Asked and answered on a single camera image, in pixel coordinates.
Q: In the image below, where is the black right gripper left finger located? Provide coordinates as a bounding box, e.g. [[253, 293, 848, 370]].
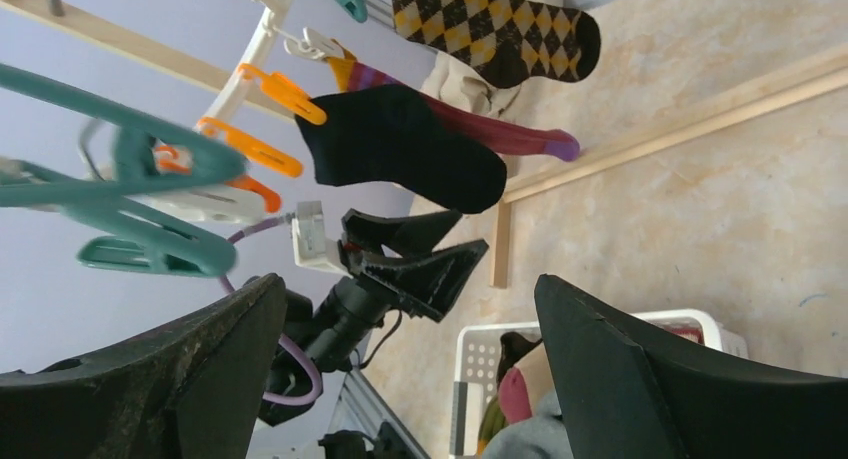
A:
[[1, 274, 287, 458]]

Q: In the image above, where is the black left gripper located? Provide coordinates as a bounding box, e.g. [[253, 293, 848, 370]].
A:
[[258, 209, 489, 426]]

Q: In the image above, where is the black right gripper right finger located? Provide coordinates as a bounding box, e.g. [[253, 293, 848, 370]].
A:
[[534, 274, 847, 458]]

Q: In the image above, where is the black sock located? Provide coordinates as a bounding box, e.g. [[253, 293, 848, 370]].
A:
[[296, 84, 507, 215]]

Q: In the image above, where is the maroon purple sock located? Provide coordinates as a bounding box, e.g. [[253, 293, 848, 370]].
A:
[[323, 56, 581, 162]]

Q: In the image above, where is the grey sock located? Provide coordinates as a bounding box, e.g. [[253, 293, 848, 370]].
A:
[[481, 390, 575, 459]]

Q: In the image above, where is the striped beige maroon sock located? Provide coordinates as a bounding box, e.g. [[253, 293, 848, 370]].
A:
[[498, 343, 554, 424]]

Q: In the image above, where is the olive green orange sock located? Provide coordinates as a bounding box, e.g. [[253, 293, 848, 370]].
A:
[[476, 332, 541, 455]]

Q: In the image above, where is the white oval clip hanger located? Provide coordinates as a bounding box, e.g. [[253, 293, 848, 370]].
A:
[[1, 0, 303, 224]]

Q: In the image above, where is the white plastic basket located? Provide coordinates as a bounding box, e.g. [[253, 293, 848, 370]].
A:
[[448, 308, 749, 458]]

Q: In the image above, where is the small orange clothes clip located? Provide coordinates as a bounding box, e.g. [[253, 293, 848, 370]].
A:
[[196, 116, 304, 178]]

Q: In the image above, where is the beige crumpled cloth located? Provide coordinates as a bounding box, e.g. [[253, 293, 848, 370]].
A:
[[420, 0, 565, 118]]

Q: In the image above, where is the thin brown argyle sock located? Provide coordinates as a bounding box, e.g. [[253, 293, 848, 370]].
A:
[[391, 0, 602, 89]]

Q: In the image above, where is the teal side clothes clip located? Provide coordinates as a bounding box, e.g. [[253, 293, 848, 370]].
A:
[[1, 64, 247, 278]]

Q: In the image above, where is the white clothes clip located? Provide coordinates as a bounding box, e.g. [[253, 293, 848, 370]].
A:
[[281, 27, 345, 61]]

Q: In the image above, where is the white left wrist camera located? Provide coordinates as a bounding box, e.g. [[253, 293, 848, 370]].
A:
[[291, 201, 349, 276]]

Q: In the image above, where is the aluminium front rail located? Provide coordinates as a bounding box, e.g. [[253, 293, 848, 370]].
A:
[[318, 370, 430, 459]]

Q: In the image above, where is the wooden drying rack frame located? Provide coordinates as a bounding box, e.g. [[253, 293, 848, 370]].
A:
[[0, 0, 848, 290]]

